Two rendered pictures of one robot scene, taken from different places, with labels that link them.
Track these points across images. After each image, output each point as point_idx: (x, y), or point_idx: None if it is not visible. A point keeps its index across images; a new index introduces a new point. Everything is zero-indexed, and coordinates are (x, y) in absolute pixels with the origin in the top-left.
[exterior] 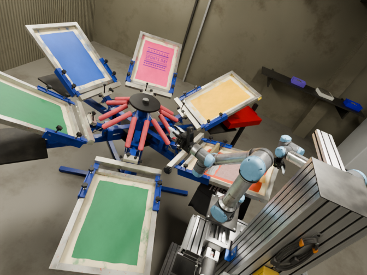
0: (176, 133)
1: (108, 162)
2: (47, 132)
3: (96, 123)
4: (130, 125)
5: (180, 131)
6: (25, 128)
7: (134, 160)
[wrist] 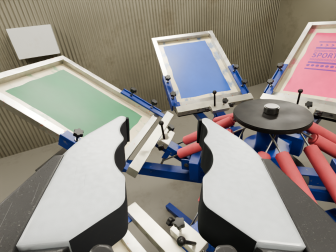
0: (24, 205)
1: (141, 225)
2: (61, 137)
3: (167, 144)
4: None
5: (200, 203)
6: (38, 125)
7: (189, 246)
